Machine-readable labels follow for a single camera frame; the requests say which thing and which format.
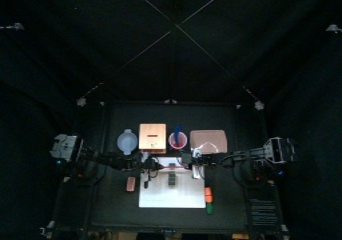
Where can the grey bowl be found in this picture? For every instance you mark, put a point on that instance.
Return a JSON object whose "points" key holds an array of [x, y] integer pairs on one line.
{"points": [[127, 142]]}

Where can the orange toy carrot green top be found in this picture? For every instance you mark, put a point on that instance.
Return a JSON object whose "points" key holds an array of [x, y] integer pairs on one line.
{"points": [[207, 194]]}

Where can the white cutting board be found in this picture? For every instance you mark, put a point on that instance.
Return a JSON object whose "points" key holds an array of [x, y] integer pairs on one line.
{"points": [[178, 197]]}

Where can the red plastic cup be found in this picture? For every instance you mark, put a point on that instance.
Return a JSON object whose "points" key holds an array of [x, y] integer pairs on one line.
{"points": [[174, 144]]}

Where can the salmon nigiri toy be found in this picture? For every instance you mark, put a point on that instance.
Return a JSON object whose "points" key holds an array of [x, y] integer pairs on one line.
{"points": [[130, 184]]}

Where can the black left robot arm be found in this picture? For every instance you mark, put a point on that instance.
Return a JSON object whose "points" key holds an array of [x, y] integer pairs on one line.
{"points": [[107, 159]]}

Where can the grey frame clamp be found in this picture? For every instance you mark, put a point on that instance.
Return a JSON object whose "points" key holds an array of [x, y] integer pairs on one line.
{"points": [[80, 101], [16, 26], [259, 105], [168, 101], [333, 28]]}

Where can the black plate white text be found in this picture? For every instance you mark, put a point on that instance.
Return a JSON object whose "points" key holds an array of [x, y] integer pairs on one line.
{"points": [[263, 214]]}

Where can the blue utensil in cup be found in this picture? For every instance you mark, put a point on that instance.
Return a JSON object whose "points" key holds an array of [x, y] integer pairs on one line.
{"points": [[178, 132]]}

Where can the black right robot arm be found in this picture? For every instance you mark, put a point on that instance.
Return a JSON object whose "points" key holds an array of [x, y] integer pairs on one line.
{"points": [[249, 154]]}

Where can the brown flat tray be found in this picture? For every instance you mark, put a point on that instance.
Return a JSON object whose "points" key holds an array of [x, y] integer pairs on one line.
{"points": [[209, 136]]}

